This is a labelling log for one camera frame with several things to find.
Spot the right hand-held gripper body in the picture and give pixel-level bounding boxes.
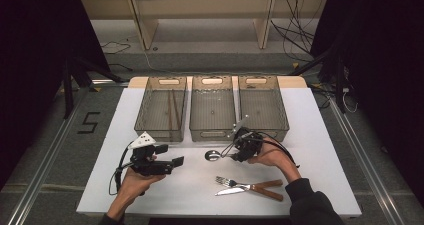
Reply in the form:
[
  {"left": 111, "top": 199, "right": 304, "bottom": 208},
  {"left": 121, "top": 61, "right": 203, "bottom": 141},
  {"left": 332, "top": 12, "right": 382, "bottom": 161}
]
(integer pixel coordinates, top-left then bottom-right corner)
[{"left": 228, "top": 114, "right": 264, "bottom": 163}]

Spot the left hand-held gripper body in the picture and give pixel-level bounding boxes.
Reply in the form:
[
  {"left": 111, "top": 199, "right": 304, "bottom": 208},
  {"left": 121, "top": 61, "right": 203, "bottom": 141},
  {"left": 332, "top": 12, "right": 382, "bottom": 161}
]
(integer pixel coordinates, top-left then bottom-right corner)
[{"left": 128, "top": 131, "right": 174, "bottom": 177}]

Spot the metal spoon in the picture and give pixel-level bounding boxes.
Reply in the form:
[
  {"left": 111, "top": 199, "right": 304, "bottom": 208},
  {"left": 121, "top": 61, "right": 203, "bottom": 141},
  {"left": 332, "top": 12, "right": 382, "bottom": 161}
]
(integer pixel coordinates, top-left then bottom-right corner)
[{"left": 204, "top": 149, "right": 236, "bottom": 162}]

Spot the wooden-handled metal fork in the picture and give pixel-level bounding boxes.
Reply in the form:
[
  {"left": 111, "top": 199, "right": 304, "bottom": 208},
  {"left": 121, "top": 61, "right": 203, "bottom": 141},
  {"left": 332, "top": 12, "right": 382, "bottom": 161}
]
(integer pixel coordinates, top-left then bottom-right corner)
[{"left": 214, "top": 175, "right": 285, "bottom": 203}]

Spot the smoky clear plastic bin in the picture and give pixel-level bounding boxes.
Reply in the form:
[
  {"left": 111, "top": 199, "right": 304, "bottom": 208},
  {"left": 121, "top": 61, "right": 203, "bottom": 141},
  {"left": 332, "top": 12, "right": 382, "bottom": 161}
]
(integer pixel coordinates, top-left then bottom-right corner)
[
  {"left": 237, "top": 75, "right": 290, "bottom": 143},
  {"left": 188, "top": 75, "right": 238, "bottom": 143},
  {"left": 133, "top": 76, "right": 188, "bottom": 143}
]

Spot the wooden-handled metal knife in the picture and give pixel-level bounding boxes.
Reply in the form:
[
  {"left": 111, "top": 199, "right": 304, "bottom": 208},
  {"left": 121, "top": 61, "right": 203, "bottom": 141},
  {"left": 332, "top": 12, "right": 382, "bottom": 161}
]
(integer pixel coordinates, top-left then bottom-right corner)
[{"left": 214, "top": 179, "right": 284, "bottom": 197}]

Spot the brown wooden chopstick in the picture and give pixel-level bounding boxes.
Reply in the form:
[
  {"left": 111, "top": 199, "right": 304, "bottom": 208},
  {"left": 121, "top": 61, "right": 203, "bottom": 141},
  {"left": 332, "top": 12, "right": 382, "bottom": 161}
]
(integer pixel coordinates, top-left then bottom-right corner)
[
  {"left": 171, "top": 89, "right": 183, "bottom": 128},
  {"left": 167, "top": 90, "right": 174, "bottom": 141}
]

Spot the person's right hand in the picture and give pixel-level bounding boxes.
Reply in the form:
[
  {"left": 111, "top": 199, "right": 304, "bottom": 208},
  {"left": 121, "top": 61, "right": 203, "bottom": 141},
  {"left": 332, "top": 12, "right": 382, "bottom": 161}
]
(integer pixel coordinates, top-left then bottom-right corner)
[{"left": 247, "top": 138, "right": 298, "bottom": 171}]

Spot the person's left hand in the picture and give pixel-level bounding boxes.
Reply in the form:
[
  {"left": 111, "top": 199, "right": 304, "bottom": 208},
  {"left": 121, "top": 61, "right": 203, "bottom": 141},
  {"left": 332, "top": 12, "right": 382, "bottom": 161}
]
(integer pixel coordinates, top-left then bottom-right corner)
[{"left": 114, "top": 166, "right": 167, "bottom": 209}]

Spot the white table mat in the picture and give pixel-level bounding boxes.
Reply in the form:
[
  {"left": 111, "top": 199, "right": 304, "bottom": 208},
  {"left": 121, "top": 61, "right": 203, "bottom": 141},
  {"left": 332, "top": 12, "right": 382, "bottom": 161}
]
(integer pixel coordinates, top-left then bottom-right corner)
[{"left": 75, "top": 86, "right": 363, "bottom": 218}]

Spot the black metal stand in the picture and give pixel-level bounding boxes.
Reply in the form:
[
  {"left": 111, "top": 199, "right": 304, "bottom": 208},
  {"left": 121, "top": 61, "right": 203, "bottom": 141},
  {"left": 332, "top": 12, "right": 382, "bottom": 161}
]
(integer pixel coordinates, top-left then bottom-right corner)
[
  {"left": 61, "top": 49, "right": 126, "bottom": 119},
  {"left": 288, "top": 44, "right": 348, "bottom": 114}
]

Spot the beige wooden shelf unit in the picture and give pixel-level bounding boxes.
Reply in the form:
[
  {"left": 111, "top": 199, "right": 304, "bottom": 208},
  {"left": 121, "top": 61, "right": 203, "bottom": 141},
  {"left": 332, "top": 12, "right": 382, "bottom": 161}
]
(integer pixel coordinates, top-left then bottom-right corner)
[{"left": 79, "top": 0, "right": 331, "bottom": 51}]

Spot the dark curtain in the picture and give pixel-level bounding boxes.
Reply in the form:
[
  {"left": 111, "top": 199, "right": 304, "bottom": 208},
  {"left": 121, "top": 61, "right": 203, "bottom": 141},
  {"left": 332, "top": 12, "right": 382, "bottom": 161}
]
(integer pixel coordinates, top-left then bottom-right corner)
[
  {"left": 311, "top": 0, "right": 424, "bottom": 206},
  {"left": 0, "top": 0, "right": 111, "bottom": 189}
]

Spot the right hand-held gripper cable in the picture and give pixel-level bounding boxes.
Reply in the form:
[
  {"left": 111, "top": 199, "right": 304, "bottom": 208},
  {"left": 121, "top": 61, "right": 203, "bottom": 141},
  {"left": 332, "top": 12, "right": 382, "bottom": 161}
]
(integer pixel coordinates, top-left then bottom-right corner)
[{"left": 253, "top": 131, "right": 301, "bottom": 169}]

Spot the hand-held gripper cable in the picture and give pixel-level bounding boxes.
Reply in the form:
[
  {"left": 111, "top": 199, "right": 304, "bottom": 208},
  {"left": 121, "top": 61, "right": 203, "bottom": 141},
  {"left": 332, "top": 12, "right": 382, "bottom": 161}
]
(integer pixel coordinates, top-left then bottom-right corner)
[
  {"left": 253, "top": 131, "right": 301, "bottom": 169},
  {"left": 108, "top": 146, "right": 134, "bottom": 196}
]

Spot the left hand-held gripper cable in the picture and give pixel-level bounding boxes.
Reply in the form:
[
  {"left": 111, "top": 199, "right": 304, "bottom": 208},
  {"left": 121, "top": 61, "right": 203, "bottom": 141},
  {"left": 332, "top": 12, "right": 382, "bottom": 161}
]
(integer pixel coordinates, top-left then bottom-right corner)
[{"left": 108, "top": 146, "right": 134, "bottom": 196}]

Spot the thin black floor cable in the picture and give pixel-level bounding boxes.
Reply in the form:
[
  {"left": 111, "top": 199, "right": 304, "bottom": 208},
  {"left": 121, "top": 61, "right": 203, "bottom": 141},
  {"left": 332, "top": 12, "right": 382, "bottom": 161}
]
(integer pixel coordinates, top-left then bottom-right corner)
[{"left": 101, "top": 40, "right": 132, "bottom": 55}]

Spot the aluminium floor rail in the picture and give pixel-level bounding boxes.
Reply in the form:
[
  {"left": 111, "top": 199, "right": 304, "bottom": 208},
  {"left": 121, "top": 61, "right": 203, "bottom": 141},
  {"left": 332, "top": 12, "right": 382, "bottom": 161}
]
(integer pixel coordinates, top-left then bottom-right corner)
[
  {"left": 6, "top": 84, "right": 94, "bottom": 225},
  {"left": 328, "top": 98, "right": 406, "bottom": 225}
]

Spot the white cable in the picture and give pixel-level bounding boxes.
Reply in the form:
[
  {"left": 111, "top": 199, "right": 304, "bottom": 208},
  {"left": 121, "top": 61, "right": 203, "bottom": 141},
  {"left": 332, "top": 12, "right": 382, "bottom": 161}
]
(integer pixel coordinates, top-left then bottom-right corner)
[{"left": 342, "top": 87, "right": 359, "bottom": 114}]

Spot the bundle of black floor cables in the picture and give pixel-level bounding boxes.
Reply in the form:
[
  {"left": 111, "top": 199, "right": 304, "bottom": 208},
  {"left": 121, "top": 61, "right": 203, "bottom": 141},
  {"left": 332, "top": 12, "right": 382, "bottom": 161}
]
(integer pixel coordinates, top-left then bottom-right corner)
[{"left": 269, "top": 0, "right": 321, "bottom": 63}]

